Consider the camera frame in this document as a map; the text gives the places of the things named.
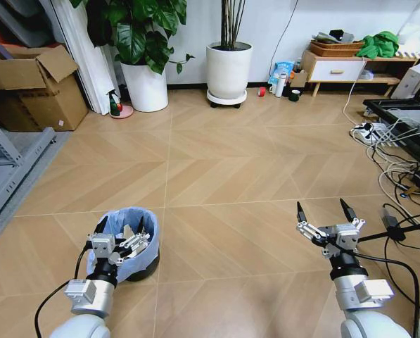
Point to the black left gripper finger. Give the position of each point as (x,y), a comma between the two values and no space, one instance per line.
(101,225)
(135,241)

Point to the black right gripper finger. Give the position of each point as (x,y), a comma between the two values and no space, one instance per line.
(310,229)
(350,213)

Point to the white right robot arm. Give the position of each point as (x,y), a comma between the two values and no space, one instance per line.
(361,299)

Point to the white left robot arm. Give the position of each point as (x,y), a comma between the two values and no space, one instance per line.
(90,299)

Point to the black bin with blue bag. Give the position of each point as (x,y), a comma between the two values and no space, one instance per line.
(143,260)

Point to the black stand pole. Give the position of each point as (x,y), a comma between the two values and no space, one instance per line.
(399,229)

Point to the white power strip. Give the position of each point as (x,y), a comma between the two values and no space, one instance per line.
(362,132)

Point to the black glass table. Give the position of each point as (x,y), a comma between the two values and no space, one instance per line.
(406,116)

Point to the pink round dish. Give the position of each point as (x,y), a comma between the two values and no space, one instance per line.
(127,112)

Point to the green spray bottle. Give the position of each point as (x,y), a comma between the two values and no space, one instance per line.
(114,105)

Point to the large brown cardboard box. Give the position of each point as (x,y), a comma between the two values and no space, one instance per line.
(55,102)

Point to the small open cardboard box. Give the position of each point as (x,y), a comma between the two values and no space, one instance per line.
(298,80)

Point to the wooden table with white drawer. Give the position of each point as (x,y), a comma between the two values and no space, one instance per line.
(336,70)

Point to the white mug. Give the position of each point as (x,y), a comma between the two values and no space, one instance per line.
(272,90)

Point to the tall white plant pot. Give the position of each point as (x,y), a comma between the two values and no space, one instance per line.
(146,88)

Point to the white drink bottle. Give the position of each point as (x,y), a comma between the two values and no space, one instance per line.
(280,86)

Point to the white carton box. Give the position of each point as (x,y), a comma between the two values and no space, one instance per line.
(410,81)

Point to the red tape roll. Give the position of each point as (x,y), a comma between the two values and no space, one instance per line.
(261,92)

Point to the white wheeled pot stand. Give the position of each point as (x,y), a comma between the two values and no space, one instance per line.
(227,101)

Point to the blue plastic package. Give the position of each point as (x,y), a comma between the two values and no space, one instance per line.
(281,70)

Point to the brown wicker basket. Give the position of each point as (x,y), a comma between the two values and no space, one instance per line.
(336,49)

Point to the green cloth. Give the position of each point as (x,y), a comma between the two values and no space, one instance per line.
(378,44)

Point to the white leaning panels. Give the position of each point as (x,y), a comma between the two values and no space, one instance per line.
(79,53)

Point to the wide white plant pot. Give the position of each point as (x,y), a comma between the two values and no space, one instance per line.
(229,74)

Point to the grey papers pile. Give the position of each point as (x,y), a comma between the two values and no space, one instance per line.
(331,36)

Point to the broad leaf green plant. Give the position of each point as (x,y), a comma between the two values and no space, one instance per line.
(135,31)

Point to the white plastic bag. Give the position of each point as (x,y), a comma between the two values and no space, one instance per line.
(415,21)

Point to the thin stemmed plant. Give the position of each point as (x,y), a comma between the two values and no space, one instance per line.
(229,24)

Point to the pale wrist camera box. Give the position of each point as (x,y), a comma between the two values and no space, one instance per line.
(102,243)
(347,236)

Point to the grey metal shelf frame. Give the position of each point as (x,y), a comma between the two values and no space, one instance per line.
(5,169)

